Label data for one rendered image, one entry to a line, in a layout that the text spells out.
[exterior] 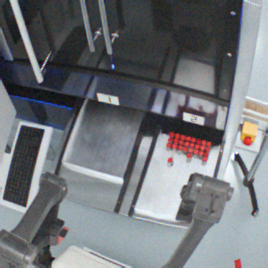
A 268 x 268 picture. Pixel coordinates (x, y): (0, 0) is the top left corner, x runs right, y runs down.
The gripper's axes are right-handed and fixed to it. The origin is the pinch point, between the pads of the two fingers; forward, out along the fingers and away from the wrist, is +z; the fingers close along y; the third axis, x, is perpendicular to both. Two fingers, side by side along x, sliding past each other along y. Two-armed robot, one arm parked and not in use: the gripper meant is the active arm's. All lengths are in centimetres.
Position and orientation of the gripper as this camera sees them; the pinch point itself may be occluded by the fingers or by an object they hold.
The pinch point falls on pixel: (184, 217)
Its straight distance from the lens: 172.1
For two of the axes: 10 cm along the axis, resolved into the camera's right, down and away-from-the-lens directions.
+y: 3.1, -8.1, 5.1
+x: -9.5, -2.4, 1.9
